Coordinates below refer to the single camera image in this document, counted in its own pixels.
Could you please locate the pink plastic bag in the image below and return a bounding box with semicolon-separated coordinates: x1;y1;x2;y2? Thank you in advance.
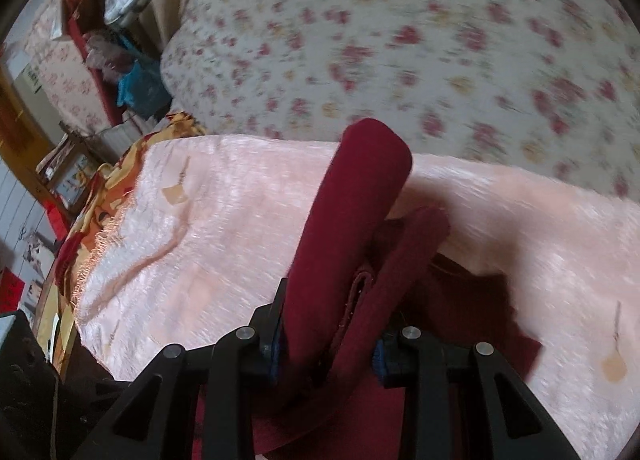
84;32;132;83

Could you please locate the red box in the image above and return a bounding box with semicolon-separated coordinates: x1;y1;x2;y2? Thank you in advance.
62;0;103;35

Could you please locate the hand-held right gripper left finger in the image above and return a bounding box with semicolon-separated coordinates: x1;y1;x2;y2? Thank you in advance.
75;280;288;460

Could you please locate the dark red garment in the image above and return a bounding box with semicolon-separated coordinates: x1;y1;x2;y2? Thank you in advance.
192;117;543;460

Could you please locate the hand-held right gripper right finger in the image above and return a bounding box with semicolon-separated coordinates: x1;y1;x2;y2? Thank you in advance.
375;326;576;460

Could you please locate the wooden bed frame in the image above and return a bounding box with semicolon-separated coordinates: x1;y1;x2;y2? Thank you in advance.
30;265;78;373

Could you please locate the blue plastic bag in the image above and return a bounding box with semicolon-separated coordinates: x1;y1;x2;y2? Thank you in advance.
117;34;173;118

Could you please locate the floral quilt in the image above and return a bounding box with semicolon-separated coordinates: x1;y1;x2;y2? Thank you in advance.
160;0;640;201

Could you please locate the floral cloth cover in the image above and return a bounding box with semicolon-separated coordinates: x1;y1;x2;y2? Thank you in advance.
22;2;113;135

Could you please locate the orange patterned blanket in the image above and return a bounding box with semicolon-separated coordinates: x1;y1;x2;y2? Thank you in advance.
54;111;207;301

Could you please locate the pink plush blanket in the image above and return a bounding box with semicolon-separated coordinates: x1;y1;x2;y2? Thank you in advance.
72;134;640;460

